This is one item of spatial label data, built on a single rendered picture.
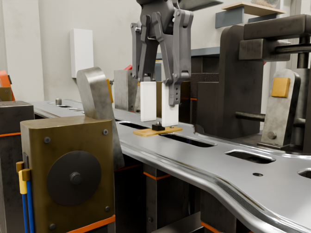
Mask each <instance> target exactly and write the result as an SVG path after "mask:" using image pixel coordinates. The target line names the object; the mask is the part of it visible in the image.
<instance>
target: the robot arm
mask: <svg viewBox="0 0 311 233"><path fill-rule="evenodd" d="M181 1H182V0H136V2H137V3H138V4H139V5H140V6H141V8H142V9H141V15H140V20H139V21H138V22H137V23H131V33H132V77H133V79H137V80H138V82H139V83H140V99H141V122H149V121H155V120H156V80H155V79H153V75H154V69H155V63H156V55H157V49H158V45H160V48H161V54H162V61H163V66H164V72H165V78H166V80H164V81H162V127H171V126H177V125H178V107H179V104H180V85H181V83H182V82H183V81H185V80H189V79H190V78H191V26H192V22H193V17H194V13H193V12H192V11H187V10H181V9H180V7H179V3H181ZM138 71H139V72H138ZM182 71H183V72H182Z"/></svg>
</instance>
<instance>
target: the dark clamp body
mask: <svg viewBox="0 0 311 233"><path fill-rule="evenodd" d="M218 84H219V82H197V107H196V124H198V125H200V126H201V127H203V129H204V133H206V134H209V135H214V136H217V122H218ZM199 147H213V145H210V144H206V143H202V142H199ZM200 203H201V188H199V187H197V186H195V213H197V212H199V211H200Z"/></svg>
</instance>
